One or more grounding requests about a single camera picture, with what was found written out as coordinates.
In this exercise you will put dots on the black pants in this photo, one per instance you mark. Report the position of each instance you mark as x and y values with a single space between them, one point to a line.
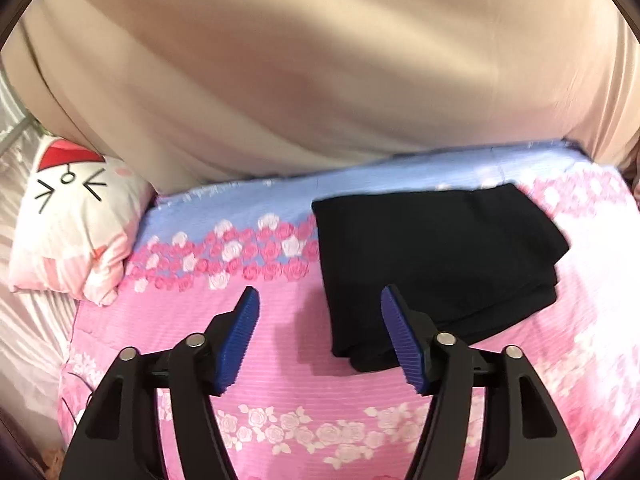
440 260

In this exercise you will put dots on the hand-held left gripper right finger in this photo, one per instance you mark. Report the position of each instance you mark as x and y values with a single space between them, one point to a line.
405 340

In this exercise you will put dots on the grey metal bed rail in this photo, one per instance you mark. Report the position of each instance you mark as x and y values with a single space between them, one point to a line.
17 130

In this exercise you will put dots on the pink floral bedsheet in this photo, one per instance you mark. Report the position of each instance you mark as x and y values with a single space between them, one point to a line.
300 410

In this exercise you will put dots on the cat print pillow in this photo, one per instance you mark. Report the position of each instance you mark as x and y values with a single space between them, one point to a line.
75 220

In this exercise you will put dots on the white satin cloth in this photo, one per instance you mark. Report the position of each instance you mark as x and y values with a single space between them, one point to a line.
30 330

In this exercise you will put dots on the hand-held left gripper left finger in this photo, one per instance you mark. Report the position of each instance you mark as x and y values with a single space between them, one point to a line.
240 340

